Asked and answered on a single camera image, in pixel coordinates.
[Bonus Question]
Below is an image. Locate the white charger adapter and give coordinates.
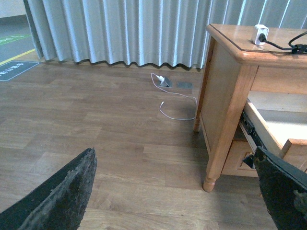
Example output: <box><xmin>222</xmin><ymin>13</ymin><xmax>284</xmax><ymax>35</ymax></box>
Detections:
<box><xmin>251</xmin><ymin>24</ymin><xmax>269</xmax><ymax>46</ymax></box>

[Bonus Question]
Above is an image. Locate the white plug in floor socket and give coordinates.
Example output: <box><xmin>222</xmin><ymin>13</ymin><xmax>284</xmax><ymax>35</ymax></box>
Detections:
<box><xmin>156</xmin><ymin>75</ymin><xmax>165</xmax><ymax>82</ymax></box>

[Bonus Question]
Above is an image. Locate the open metal floor socket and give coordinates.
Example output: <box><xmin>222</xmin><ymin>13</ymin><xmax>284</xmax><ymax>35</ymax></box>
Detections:
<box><xmin>160</xmin><ymin>77</ymin><xmax>172</xmax><ymax>88</ymax></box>

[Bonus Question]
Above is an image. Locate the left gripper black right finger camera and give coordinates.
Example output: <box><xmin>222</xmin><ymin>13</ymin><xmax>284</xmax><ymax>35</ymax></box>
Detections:
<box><xmin>244</xmin><ymin>146</ymin><xmax>307</xmax><ymax>230</ymax></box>

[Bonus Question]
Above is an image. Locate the white cable on floor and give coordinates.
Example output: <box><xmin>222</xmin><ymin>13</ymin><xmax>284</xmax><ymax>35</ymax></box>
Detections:
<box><xmin>151</xmin><ymin>72</ymin><xmax>199</xmax><ymax>121</ymax></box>

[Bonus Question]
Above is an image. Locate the grey floor sign mat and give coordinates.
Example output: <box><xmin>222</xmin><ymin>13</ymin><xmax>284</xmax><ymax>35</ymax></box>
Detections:
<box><xmin>0</xmin><ymin>61</ymin><xmax>40</xmax><ymax>81</ymax></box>

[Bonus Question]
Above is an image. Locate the grey pleated curtain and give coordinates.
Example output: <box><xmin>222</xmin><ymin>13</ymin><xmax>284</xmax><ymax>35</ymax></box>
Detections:
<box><xmin>24</xmin><ymin>0</ymin><xmax>307</xmax><ymax>68</ymax></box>

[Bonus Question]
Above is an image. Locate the black charger cable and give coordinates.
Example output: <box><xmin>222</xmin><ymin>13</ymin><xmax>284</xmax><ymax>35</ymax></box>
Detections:
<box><xmin>259</xmin><ymin>31</ymin><xmax>307</xmax><ymax>55</ymax></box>

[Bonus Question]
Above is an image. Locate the wooden drawer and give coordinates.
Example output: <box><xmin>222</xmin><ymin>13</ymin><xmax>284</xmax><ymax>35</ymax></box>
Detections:
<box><xmin>243</xmin><ymin>101</ymin><xmax>307</xmax><ymax>173</ymax></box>
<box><xmin>222</xmin><ymin>140</ymin><xmax>258</xmax><ymax>177</ymax></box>

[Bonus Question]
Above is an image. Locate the wooden nightstand cabinet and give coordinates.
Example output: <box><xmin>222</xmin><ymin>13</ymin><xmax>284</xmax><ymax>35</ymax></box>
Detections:
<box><xmin>194</xmin><ymin>24</ymin><xmax>307</xmax><ymax>192</ymax></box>

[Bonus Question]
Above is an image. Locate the closed metal floor plate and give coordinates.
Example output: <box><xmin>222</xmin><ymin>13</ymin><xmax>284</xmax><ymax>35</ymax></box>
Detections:
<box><xmin>177</xmin><ymin>82</ymin><xmax>193</xmax><ymax>89</ymax></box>

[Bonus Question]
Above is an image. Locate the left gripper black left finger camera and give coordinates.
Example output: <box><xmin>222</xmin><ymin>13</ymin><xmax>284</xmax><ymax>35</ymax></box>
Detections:
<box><xmin>0</xmin><ymin>148</ymin><xmax>97</xmax><ymax>230</ymax></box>

